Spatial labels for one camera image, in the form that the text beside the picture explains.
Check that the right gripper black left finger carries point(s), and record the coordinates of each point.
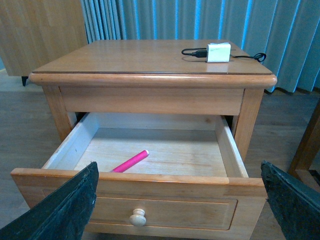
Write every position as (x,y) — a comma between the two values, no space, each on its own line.
(63,215)

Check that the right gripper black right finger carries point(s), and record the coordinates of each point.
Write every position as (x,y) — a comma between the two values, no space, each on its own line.
(295,206)

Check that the pink marker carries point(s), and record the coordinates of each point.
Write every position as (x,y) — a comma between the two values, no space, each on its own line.
(131,162)

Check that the wooden drawer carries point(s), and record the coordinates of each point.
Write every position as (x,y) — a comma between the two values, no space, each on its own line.
(193,184)

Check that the wooden nightstand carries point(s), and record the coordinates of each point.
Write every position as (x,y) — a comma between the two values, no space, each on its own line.
(153,76)

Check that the white charger box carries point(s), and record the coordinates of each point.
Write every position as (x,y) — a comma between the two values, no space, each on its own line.
(218,52)

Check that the light blue curtain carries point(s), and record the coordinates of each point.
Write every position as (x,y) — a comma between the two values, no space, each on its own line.
(287,31)

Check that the large wooden cabinet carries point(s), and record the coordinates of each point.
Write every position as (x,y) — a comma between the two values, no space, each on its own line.
(36,32)

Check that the dark wooden furniture frame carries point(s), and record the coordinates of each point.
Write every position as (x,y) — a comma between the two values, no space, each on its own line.
(307,151)

